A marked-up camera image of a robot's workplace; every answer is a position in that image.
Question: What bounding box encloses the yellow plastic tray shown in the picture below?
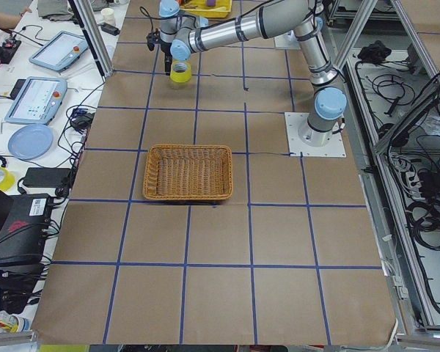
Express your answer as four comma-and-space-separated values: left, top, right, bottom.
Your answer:
179, 0, 232, 18

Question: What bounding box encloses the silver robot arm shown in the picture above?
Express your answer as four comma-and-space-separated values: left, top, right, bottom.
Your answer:
158, 0, 347, 147

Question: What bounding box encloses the black cable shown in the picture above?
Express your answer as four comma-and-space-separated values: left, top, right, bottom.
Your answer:
139, 5, 159, 52

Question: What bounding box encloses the aluminium frame post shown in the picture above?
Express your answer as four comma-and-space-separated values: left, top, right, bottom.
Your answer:
68, 0, 114, 78

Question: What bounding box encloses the light blue plate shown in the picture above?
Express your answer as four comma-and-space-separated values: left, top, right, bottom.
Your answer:
7, 124, 54, 161

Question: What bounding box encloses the black power adapter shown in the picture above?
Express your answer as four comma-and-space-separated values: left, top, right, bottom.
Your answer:
18, 167, 70, 194

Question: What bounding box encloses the black box device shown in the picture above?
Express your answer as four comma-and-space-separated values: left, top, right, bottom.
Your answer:
0, 190, 52, 267

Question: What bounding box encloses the yellow tape roll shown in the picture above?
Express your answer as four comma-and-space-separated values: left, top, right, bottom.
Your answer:
169, 61, 192, 89

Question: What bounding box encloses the white paper cup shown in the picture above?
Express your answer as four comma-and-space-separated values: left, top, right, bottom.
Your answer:
100, 7, 116, 26

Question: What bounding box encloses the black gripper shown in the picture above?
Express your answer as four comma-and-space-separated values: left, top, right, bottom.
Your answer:
159, 38, 172, 76

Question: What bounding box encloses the brown wicker basket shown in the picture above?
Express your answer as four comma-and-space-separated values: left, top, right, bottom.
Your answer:
143, 144, 233, 201

